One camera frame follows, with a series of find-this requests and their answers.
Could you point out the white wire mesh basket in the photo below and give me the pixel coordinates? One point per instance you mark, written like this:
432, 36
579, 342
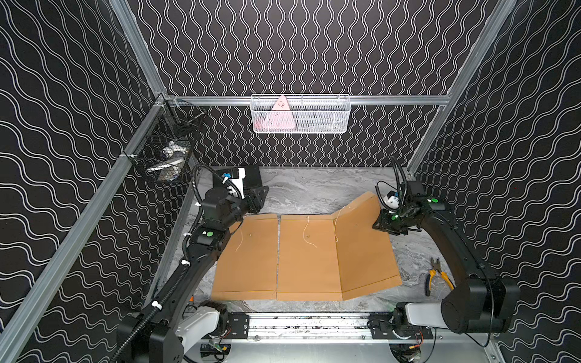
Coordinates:
313, 114

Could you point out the brown file bag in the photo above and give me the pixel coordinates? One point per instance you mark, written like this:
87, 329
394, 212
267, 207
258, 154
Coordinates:
307, 265
366, 261
247, 268

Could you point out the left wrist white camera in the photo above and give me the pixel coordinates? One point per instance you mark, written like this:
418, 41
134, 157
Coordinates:
236, 176

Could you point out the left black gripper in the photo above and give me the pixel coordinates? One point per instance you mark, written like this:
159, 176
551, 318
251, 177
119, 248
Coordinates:
256, 200

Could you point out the pink triangular board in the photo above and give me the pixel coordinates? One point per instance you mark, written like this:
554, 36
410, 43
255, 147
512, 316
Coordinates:
280, 118

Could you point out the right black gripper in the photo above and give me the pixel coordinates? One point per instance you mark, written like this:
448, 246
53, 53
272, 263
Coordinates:
383, 225

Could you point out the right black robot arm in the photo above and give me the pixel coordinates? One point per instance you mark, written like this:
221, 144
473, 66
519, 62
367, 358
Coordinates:
481, 301

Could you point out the black plastic tool case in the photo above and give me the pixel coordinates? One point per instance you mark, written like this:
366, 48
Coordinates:
252, 179

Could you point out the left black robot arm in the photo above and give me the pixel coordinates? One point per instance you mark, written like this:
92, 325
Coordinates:
161, 332

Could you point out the black wire mesh basket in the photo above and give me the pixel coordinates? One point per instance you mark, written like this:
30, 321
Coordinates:
179, 121

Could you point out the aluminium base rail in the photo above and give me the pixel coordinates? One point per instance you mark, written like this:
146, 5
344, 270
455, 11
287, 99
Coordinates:
305, 328

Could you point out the white object in black basket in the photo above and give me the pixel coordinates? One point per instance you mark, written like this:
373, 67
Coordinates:
173, 158

